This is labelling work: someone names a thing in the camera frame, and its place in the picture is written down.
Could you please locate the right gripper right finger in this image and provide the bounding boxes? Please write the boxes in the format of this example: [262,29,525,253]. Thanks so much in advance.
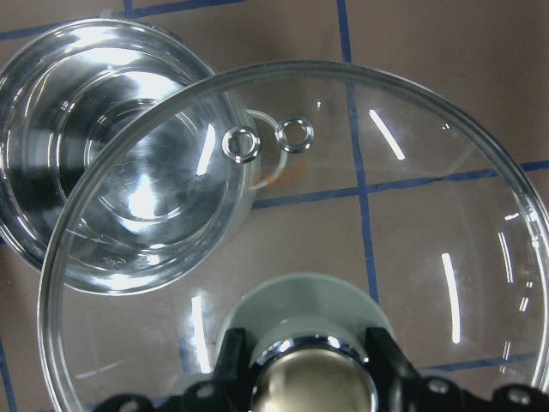
[365,327,455,411]

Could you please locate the pale green steel pot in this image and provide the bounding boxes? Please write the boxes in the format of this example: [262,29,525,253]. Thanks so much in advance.
[0,16,288,297]

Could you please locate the glass pot lid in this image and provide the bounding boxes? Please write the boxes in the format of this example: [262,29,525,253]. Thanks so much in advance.
[39,62,548,411]

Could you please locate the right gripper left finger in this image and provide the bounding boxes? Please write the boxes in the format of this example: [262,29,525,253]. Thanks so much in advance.
[183,328,252,411]

